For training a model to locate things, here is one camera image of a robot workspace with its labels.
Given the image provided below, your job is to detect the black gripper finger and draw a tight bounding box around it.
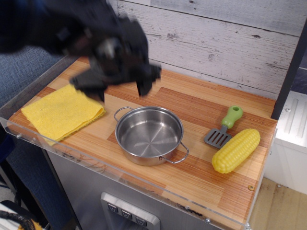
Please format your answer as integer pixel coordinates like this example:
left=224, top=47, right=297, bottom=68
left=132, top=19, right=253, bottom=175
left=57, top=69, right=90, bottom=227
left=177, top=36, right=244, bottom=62
left=69, top=69, right=107, bottom=102
left=129, top=64, right=162, bottom=97

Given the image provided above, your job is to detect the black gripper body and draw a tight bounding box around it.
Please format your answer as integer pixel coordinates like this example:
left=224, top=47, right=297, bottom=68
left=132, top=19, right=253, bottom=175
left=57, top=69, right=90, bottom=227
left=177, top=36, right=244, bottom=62
left=55, top=9, right=151, bottom=84

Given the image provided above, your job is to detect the stainless steel pot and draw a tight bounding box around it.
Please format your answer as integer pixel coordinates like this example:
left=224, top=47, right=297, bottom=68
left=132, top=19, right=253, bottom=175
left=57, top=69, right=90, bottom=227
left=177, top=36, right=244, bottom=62
left=114, top=106, right=189, bottom=166

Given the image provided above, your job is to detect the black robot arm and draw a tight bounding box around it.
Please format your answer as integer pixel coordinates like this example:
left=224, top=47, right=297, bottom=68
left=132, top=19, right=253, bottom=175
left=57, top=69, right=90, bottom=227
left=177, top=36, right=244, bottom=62
left=0, top=0, right=161, bottom=101

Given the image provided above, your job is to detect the yellow folded cloth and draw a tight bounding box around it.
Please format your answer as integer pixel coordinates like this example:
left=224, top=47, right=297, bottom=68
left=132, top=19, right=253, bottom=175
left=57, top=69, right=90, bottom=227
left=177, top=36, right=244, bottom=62
left=21, top=85, right=106, bottom=146

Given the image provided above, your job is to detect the yellow plastic corn cob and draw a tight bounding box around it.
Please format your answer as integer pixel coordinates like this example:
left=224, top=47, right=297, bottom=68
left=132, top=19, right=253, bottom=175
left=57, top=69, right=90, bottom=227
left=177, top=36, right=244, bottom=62
left=212, top=128, right=261, bottom=174

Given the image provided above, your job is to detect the clear acrylic front guard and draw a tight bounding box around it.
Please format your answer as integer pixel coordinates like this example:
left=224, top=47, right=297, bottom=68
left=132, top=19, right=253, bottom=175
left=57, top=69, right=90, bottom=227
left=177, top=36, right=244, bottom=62
left=0, top=114, right=253, bottom=230

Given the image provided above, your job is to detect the stainless steel cabinet front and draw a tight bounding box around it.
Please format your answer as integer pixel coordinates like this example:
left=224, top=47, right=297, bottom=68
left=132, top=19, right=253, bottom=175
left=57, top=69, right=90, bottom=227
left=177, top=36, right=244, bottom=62
left=47, top=152, right=217, bottom=230

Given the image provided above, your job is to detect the silver button control panel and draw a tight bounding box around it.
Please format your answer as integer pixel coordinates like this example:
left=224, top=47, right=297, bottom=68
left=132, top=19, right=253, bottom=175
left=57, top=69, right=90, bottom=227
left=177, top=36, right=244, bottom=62
left=100, top=192, right=161, bottom=230

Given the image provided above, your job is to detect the yellow object bottom left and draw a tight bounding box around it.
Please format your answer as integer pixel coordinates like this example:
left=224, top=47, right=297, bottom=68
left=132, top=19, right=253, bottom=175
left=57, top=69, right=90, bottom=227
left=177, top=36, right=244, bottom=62
left=17, top=219, right=43, bottom=230

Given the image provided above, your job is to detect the white ribbed sink unit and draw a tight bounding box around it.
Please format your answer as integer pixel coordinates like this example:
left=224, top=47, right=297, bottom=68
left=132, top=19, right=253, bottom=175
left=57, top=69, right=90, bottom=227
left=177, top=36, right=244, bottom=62
left=264, top=91, right=307, bottom=194

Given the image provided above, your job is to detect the green handled grey spatula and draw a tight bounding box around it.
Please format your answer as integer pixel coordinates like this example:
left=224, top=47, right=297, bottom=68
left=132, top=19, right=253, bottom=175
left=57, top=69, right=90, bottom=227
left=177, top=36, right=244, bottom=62
left=204, top=105, right=243, bottom=149

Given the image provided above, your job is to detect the dark vertical right post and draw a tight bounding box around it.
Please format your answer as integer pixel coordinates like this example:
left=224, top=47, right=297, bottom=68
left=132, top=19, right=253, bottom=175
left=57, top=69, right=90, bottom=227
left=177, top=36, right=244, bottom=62
left=271, top=22, right=307, bottom=120

